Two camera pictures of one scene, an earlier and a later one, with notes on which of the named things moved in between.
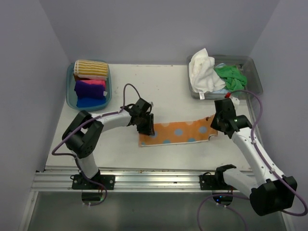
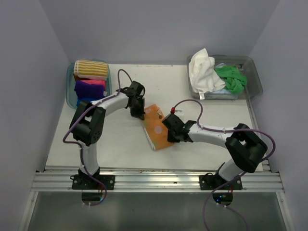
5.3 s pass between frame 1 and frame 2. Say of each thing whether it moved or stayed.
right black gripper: moved
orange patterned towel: moved
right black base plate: stayed
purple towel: stayed
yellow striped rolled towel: stayed
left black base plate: stayed
